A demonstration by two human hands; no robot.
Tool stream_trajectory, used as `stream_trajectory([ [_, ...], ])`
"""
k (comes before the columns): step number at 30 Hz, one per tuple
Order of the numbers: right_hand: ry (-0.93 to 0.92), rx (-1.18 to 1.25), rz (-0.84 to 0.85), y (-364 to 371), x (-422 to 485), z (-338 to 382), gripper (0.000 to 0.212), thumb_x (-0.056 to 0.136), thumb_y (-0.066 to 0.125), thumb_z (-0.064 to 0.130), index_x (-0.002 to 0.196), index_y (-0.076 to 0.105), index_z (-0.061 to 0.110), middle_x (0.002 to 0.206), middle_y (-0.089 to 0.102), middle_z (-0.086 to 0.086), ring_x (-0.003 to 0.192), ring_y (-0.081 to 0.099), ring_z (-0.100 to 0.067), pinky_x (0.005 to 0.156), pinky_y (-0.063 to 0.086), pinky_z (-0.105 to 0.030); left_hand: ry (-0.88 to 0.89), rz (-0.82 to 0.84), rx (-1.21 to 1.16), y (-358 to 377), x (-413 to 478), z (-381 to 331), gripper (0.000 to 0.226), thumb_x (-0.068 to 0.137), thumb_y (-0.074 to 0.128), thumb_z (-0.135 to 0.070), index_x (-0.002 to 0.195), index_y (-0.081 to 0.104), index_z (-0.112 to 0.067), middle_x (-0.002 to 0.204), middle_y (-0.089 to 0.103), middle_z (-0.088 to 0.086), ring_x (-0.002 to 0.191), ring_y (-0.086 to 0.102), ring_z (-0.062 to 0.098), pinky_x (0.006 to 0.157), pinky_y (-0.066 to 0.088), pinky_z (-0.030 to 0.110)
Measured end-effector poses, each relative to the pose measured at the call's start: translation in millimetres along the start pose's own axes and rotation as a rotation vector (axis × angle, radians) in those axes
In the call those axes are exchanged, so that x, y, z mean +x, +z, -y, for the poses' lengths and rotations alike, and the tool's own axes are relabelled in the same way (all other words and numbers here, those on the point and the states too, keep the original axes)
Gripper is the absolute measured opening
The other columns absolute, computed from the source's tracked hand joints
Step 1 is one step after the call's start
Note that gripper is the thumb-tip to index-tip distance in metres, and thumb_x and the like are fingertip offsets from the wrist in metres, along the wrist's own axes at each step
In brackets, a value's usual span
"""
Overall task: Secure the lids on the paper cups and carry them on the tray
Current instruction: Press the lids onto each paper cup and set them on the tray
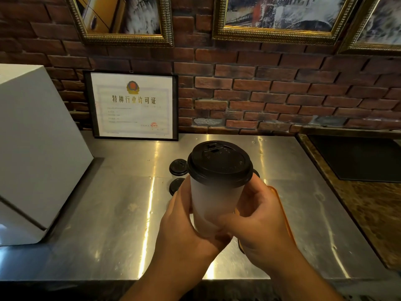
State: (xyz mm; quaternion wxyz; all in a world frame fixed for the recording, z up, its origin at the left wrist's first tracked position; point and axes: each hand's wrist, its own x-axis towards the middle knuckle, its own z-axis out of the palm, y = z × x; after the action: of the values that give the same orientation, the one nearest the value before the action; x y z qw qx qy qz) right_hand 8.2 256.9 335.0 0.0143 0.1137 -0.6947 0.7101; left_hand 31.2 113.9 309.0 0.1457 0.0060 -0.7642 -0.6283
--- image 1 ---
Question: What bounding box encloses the person's right hand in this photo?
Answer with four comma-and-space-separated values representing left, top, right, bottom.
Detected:
219, 174, 299, 274

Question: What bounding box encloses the person's left forearm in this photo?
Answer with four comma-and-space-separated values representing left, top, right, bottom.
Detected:
120, 247, 217, 301

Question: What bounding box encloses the gold framed grey picture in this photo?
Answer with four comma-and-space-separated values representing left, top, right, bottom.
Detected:
338, 0, 401, 56

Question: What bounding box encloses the large white box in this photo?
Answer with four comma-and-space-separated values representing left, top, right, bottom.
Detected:
0, 63, 94, 247

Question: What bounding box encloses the frosted white plastic cup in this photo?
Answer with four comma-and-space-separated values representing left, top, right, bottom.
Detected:
189, 175, 248, 239

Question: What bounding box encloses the black sip cup lid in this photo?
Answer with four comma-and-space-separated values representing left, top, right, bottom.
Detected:
187, 140, 254, 189

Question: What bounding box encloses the person's right forearm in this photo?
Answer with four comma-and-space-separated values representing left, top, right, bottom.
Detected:
265, 244, 345, 301

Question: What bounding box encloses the orange plastic object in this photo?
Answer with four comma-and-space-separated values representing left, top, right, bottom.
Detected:
237, 186, 297, 255

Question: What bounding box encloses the wide gold framed picture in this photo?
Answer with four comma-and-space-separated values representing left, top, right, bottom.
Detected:
212, 0, 361, 46

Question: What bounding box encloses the black framed certificate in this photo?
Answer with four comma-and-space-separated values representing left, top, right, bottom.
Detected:
83, 71, 179, 142

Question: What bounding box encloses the gold framed yellow picture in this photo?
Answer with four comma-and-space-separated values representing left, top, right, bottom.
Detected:
64, 0, 174, 47

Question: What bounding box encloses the black counter mat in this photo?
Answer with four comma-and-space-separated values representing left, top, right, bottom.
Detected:
307, 135, 401, 183

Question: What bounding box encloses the person's left hand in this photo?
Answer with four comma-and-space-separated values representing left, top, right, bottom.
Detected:
156, 176, 233, 267

